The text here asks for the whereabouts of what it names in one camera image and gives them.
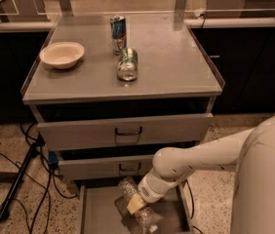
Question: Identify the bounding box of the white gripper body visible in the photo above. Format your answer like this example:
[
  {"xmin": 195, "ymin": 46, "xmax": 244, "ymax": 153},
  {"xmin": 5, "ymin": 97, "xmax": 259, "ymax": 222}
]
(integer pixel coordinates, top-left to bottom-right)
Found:
[{"xmin": 137, "ymin": 173, "xmax": 177, "ymax": 203}]

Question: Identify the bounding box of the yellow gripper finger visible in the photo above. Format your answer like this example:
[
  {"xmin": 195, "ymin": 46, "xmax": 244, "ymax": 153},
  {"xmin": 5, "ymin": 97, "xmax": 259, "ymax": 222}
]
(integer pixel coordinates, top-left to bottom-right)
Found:
[{"xmin": 127, "ymin": 193, "xmax": 146, "ymax": 215}]

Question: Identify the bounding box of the clear plastic water bottle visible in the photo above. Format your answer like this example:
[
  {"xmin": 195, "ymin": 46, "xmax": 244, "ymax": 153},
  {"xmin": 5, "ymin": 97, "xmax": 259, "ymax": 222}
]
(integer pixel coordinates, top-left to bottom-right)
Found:
[{"xmin": 118, "ymin": 176, "xmax": 158, "ymax": 233}]

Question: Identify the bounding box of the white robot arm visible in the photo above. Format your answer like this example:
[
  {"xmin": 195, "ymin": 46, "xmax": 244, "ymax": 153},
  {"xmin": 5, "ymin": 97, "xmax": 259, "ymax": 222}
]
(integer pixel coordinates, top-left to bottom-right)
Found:
[{"xmin": 128, "ymin": 116, "xmax": 275, "ymax": 234}]

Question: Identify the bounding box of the grey middle drawer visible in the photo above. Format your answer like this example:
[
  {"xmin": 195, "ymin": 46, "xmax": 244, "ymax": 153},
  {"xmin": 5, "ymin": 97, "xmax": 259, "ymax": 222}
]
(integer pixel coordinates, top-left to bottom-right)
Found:
[{"xmin": 59, "ymin": 152, "xmax": 153, "ymax": 180}]

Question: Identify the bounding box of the grey drawer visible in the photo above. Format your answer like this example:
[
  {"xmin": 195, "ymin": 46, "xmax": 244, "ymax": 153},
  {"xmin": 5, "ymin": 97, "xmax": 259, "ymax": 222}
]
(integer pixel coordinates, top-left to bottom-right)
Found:
[
  {"xmin": 59, "ymin": 152, "xmax": 153, "ymax": 180},
  {"xmin": 38, "ymin": 113, "xmax": 213, "ymax": 151},
  {"xmin": 77, "ymin": 177, "xmax": 193, "ymax": 234}
]

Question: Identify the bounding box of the grey bottom drawer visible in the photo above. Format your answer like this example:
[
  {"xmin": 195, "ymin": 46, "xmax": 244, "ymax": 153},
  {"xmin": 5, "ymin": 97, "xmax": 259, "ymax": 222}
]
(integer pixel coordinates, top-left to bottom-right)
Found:
[{"xmin": 77, "ymin": 177, "xmax": 193, "ymax": 234}]

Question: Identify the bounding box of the grey top drawer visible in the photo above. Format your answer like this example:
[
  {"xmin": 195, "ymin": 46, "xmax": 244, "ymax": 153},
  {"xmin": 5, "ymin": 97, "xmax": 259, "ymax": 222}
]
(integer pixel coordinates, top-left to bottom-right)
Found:
[{"xmin": 38, "ymin": 113, "xmax": 213, "ymax": 151}]

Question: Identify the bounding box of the grey drawer cabinet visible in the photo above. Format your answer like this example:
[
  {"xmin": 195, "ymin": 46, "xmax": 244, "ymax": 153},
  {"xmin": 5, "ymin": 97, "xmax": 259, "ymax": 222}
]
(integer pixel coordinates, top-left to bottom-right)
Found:
[{"xmin": 22, "ymin": 13, "xmax": 223, "ymax": 234}]

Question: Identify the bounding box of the blue power box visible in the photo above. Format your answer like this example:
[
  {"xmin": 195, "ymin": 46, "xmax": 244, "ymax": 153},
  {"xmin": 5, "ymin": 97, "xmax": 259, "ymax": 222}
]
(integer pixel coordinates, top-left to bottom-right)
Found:
[{"xmin": 48, "ymin": 151, "xmax": 59, "ymax": 166}]

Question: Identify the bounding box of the green soda can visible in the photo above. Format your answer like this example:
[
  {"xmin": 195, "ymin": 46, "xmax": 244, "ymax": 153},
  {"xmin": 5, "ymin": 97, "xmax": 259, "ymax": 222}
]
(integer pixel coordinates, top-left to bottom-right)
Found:
[{"xmin": 117, "ymin": 48, "xmax": 138, "ymax": 82}]

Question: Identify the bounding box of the white paper bowl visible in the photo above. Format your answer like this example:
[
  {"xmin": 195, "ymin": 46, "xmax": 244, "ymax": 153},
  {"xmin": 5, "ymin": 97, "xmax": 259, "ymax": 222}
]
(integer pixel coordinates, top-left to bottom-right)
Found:
[{"xmin": 39, "ymin": 42, "xmax": 85, "ymax": 69}]

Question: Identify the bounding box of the blue energy drink can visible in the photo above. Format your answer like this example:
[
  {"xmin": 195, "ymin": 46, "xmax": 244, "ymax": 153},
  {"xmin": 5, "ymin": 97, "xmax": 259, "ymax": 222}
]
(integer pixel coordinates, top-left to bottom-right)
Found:
[{"xmin": 110, "ymin": 15, "xmax": 127, "ymax": 55}]

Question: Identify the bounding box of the black floor cable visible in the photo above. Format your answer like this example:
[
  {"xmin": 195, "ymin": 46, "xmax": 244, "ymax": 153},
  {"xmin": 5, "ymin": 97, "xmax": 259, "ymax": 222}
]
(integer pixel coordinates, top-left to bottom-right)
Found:
[{"xmin": 0, "ymin": 122, "xmax": 78, "ymax": 234}]

